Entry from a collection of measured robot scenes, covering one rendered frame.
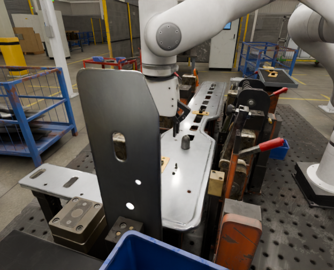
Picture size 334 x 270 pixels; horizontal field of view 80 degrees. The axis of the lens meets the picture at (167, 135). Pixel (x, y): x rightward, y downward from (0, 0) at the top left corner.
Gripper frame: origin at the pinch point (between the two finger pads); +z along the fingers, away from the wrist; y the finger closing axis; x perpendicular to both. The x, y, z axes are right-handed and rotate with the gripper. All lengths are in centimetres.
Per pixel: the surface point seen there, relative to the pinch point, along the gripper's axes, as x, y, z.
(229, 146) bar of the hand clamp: 1.8, -19.5, 0.8
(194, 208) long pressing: 13.8, -13.5, 12.4
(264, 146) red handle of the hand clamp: 0.9, -27.5, -0.1
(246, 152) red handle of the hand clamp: 0.8, -23.9, 2.4
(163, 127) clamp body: -38.6, 12.2, 19.3
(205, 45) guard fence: -780, 94, 36
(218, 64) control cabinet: -707, 33, 90
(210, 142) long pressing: -18.5, -13.2, 12.3
